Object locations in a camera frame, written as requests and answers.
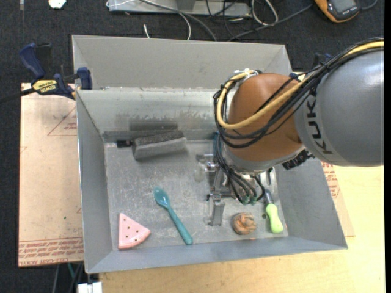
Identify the grey metal bin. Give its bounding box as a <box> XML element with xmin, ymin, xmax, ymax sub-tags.
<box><xmin>71</xmin><ymin>34</ymin><xmax>349</xmax><ymax>275</ymax></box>

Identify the green handled screwdriver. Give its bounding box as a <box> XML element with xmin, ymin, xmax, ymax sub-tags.
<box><xmin>263</xmin><ymin>190</ymin><xmax>285</xmax><ymax>234</ymax></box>

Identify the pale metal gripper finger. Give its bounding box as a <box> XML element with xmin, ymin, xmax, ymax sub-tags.
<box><xmin>194</xmin><ymin>153</ymin><xmax>215</xmax><ymax>183</ymax></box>
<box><xmin>208</xmin><ymin>194</ymin><xmax>226</xmax><ymax>226</ymax></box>

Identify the grey sponge block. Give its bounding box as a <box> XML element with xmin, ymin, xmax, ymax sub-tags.
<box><xmin>131</xmin><ymin>130</ymin><xmax>188</xmax><ymax>161</ymax></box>

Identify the teal plastic spoon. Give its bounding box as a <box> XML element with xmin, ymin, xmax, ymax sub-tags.
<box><xmin>153</xmin><ymin>187</ymin><xmax>194</xmax><ymax>245</ymax></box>

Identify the brown toy pastry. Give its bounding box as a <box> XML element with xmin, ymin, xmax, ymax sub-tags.
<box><xmin>231</xmin><ymin>212</ymin><xmax>257</xmax><ymax>235</ymax></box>

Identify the brown cardboard board red print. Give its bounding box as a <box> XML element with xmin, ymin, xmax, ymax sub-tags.
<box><xmin>18</xmin><ymin>82</ymin><xmax>357</xmax><ymax>268</ymax></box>

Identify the pink toy watermelon slice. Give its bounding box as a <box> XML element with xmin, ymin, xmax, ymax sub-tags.
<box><xmin>117</xmin><ymin>212</ymin><xmax>152</xmax><ymax>250</ymax></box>

